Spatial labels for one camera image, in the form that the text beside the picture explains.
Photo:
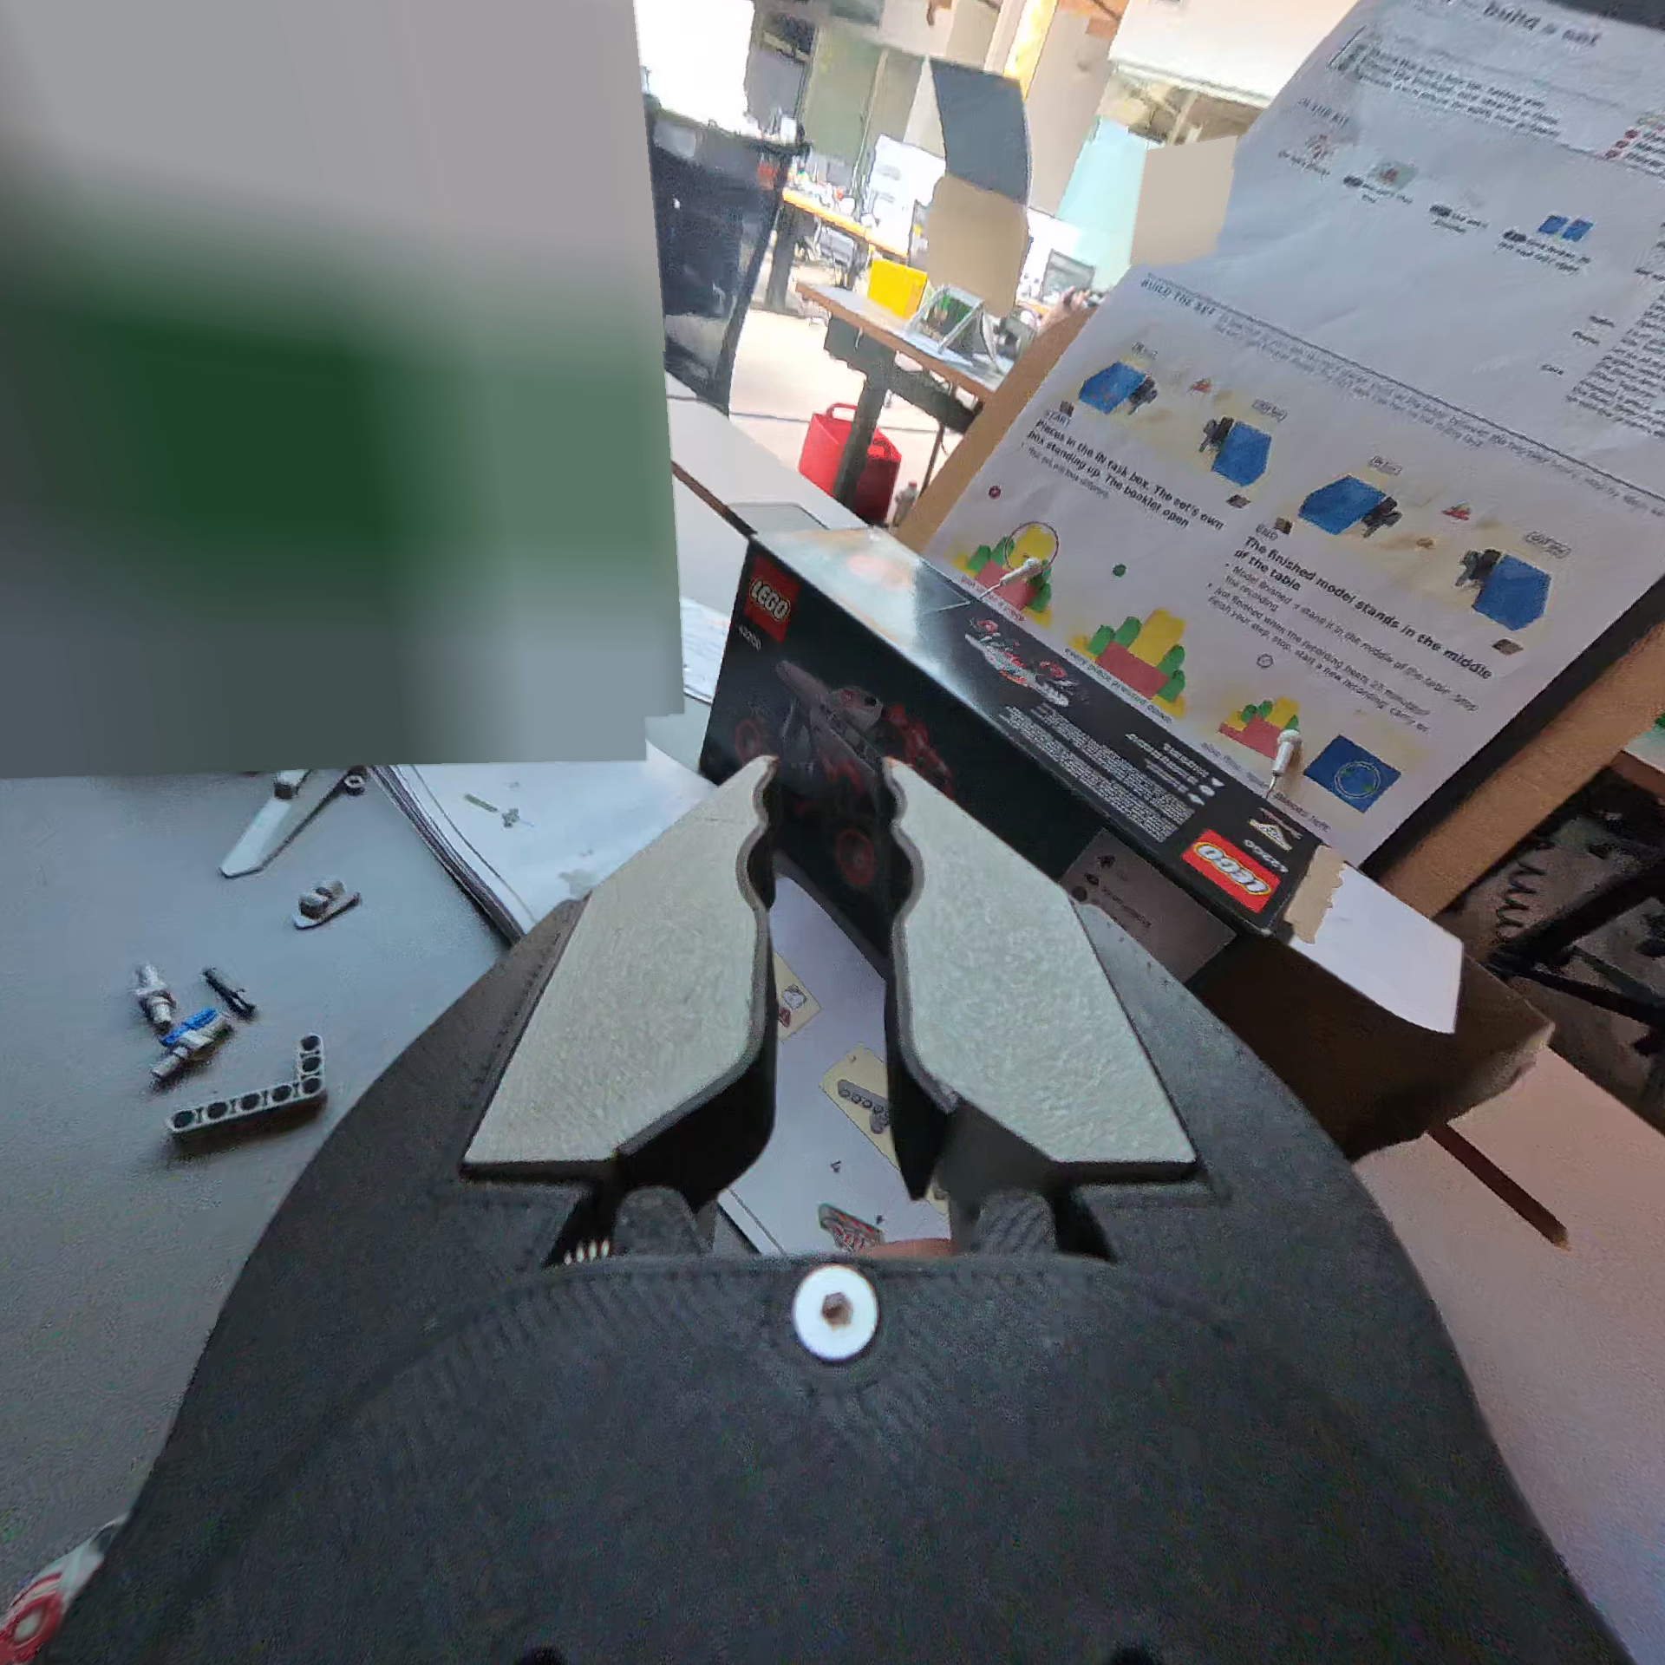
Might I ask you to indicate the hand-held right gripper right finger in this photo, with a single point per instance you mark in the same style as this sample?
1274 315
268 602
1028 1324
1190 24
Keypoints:
1040 1014

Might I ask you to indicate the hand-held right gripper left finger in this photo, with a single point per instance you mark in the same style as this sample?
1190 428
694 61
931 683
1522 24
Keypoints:
625 987

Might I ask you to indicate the grey L-shaped lego beam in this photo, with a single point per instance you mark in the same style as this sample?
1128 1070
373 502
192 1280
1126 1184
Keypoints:
243 1105

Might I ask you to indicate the blue pin grey connector piece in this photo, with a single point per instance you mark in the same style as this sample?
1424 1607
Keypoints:
195 1037

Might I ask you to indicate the lego instruction booklet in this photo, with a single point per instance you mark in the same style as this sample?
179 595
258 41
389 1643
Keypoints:
587 831

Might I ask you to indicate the small grey lego piece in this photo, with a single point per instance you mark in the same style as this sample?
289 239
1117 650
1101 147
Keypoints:
325 905

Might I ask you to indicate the black lego set box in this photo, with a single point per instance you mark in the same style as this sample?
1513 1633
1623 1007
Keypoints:
1040 677

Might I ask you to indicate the grey lego wing panel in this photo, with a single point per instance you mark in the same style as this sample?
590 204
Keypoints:
267 831

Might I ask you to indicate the black lego pin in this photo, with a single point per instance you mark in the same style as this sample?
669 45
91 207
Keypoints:
229 991

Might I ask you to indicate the grey lego axle connector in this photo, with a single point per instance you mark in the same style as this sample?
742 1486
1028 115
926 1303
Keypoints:
154 995

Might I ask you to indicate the white paper card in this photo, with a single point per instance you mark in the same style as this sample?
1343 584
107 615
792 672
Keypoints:
1398 956

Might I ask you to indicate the black metal stand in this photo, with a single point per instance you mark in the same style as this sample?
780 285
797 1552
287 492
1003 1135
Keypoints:
1561 897

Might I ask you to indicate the red bucket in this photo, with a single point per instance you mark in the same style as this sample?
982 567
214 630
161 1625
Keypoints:
846 455

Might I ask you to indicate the brown cardboard backing board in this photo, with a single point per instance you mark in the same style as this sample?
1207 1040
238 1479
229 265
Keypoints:
988 428

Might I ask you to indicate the wooden workbench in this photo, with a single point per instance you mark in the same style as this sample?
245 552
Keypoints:
899 341

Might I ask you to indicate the white printed task sheet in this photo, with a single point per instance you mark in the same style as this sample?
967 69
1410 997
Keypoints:
1366 390

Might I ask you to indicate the yellow box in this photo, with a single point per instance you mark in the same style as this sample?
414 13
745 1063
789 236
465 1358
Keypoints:
899 285

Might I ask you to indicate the black office chair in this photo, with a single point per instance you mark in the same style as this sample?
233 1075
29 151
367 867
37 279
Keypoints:
710 236

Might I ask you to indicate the tall cardboard box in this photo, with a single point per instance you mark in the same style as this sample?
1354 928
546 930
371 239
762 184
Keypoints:
979 221

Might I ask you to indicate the red white printed sheet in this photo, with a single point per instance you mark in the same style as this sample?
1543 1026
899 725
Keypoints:
52 1594

